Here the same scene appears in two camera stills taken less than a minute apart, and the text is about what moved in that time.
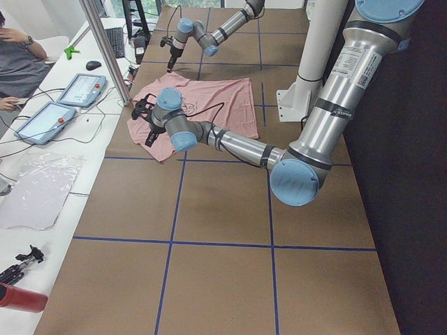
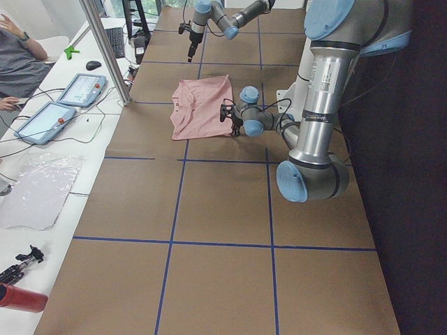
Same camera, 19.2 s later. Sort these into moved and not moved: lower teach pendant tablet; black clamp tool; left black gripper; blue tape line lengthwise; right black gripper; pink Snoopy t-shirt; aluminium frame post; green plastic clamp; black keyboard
Moved: pink Snoopy t-shirt; left black gripper; right black gripper
Not moved: blue tape line lengthwise; green plastic clamp; lower teach pendant tablet; aluminium frame post; black keyboard; black clamp tool
